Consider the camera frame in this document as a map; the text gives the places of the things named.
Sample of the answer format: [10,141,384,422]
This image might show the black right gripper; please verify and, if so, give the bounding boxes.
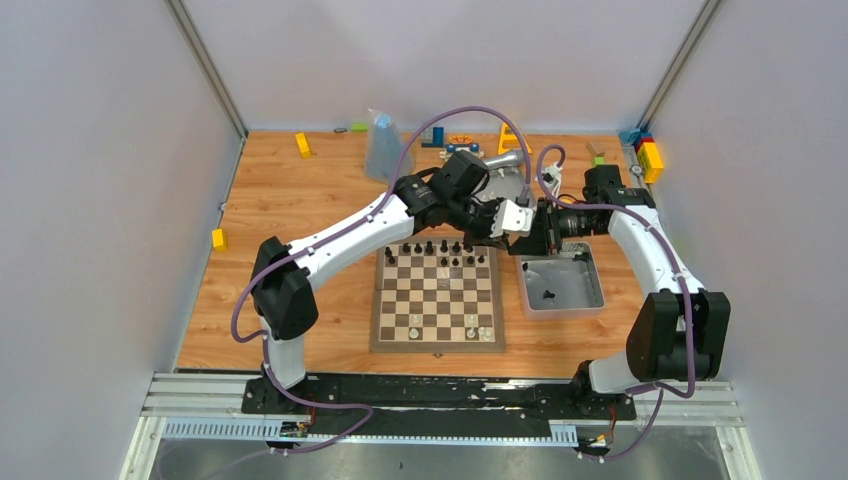
[508,197,603,257]

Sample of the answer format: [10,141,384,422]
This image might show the grey tray white pieces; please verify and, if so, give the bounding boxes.
[476,167,532,207]

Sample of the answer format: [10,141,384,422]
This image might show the wooden chess board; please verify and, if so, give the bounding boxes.
[370,237,506,354]

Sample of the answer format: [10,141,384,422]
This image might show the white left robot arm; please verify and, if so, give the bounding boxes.
[246,152,508,413]

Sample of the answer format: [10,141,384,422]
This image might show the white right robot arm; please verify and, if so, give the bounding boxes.
[509,165,731,418]

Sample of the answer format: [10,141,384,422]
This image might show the grey tray black pieces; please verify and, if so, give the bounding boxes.
[516,242,606,320]

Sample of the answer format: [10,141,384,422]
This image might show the silver metal cylinder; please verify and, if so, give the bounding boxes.
[482,149,525,171]

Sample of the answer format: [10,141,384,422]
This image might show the blue white toy car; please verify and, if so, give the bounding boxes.
[439,135,484,161]

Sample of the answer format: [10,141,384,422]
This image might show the yellow triangular toy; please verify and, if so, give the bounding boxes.
[497,122,532,155]

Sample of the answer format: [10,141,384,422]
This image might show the blue grey lego block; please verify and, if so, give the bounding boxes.
[420,126,445,149]

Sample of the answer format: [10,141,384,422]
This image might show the clear blue plastic bag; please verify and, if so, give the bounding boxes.
[364,109,415,184]

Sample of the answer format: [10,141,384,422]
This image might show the stacked coloured duplo blocks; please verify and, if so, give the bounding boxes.
[618,129,664,184]

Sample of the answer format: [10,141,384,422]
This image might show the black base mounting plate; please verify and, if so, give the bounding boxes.
[241,373,636,438]

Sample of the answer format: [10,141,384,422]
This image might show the yellow cube at left edge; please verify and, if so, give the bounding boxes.
[211,228,228,252]

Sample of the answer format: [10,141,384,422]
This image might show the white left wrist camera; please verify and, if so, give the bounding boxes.
[491,199,534,238]

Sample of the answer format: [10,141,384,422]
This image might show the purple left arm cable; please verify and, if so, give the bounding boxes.
[230,105,535,456]

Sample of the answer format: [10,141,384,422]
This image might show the yellow block by wall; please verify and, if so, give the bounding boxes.
[294,132,313,158]

